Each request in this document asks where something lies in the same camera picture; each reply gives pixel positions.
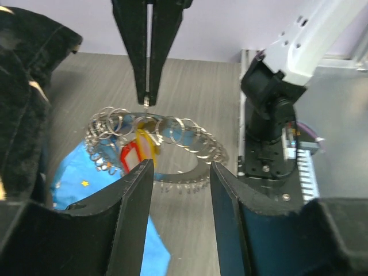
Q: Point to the yellow key tag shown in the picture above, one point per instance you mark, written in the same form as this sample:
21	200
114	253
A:
147	145

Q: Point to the large metal keyring with rings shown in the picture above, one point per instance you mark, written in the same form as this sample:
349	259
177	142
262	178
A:
111	128

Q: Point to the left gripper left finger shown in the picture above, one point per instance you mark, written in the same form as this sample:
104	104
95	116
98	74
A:
103	234

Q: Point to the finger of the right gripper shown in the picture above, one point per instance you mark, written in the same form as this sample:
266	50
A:
167	16
131	19

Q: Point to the white slotted cable duct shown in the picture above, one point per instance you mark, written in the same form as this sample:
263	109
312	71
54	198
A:
308	181

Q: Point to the black floral plush pillow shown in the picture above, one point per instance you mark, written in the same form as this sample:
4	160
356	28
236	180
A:
32	46

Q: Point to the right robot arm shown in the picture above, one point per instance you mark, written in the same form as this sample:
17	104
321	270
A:
301	45

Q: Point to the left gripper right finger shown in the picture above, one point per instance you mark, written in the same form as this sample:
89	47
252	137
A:
256	235

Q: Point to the blue cartoon print cloth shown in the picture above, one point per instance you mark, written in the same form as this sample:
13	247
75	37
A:
77	178

